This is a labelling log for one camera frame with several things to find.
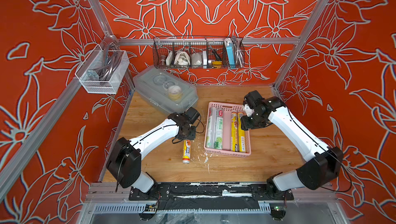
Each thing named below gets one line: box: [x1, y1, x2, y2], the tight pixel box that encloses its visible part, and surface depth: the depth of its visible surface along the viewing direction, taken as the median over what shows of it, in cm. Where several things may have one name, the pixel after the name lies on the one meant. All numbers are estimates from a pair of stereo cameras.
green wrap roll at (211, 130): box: [206, 107, 217, 149], surface depth 92 cm
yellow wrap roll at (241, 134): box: [237, 111, 246, 153], surface depth 88 cm
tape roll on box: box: [168, 85, 183, 102], surface depth 94 cm
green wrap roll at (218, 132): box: [213, 108, 224, 150], surface depth 93 cm
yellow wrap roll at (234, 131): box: [230, 111, 238, 152], surface depth 91 cm
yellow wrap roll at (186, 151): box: [182, 139, 192, 165], surface depth 77 cm
